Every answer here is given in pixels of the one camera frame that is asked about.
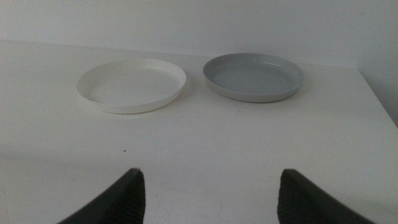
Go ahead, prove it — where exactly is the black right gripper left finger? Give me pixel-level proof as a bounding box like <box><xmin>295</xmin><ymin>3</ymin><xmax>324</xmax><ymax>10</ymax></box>
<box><xmin>58</xmin><ymin>168</ymin><xmax>146</xmax><ymax>224</ymax></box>

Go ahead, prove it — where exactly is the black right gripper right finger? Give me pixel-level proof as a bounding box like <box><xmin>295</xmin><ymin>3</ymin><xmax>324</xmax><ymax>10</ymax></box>
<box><xmin>277</xmin><ymin>169</ymin><xmax>376</xmax><ymax>224</ymax></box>

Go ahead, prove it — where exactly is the grey shallow bowl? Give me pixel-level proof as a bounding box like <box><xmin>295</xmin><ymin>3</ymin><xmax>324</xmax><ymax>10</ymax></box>
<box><xmin>203</xmin><ymin>52</ymin><xmax>305</xmax><ymax>104</ymax></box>

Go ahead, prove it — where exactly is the white shallow bowl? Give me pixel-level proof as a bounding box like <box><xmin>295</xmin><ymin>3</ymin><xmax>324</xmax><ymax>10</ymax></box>
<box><xmin>75</xmin><ymin>58</ymin><xmax>187</xmax><ymax>115</ymax></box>

